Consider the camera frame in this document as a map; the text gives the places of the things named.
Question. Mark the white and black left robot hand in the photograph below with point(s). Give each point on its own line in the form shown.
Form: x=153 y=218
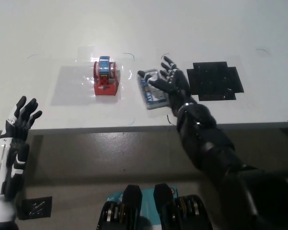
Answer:
x=4 y=163

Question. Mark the black floor tape patch scribbled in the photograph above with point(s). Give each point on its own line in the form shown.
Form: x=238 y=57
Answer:
x=36 y=208

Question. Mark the black tape patch cross shaped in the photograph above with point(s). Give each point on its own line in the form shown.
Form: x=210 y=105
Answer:
x=213 y=81

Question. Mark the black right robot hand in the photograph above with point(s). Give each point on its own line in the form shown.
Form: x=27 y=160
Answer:
x=178 y=88

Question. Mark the red tape dispenser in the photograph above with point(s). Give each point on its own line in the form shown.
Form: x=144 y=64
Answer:
x=105 y=87

